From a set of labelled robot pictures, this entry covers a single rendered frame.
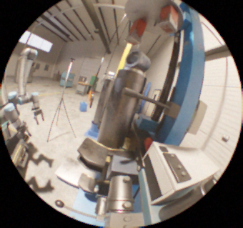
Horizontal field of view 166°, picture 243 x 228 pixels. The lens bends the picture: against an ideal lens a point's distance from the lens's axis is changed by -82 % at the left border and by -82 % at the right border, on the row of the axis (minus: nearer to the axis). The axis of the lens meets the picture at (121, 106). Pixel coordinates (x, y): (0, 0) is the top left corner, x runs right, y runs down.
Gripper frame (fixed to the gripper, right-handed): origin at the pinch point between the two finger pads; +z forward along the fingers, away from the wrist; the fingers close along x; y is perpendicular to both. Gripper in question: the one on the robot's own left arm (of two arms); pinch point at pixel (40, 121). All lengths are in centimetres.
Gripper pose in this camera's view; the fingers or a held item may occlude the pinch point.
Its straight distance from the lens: 114.7
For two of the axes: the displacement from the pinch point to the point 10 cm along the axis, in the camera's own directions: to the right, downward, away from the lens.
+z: 1.0, 9.7, 2.2
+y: 9.4, -1.6, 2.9
